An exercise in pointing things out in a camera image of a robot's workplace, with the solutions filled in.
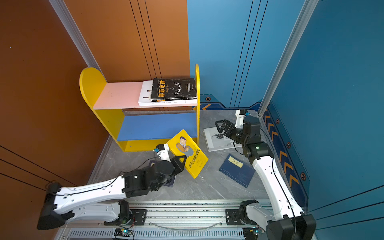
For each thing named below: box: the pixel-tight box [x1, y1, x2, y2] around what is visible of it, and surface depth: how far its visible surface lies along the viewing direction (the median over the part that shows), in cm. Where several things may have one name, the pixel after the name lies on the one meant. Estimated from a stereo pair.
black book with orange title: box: [150, 78, 197, 101], surface depth 71 cm
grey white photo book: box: [203, 127, 242, 152], surface depth 100 cm
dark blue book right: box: [218, 153, 256, 188], surface depth 90 cm
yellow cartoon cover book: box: [166, 129, 209, 179], surface depth 72 cm
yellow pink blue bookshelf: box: [79, 64, 200, 152], surface depth 81 cm
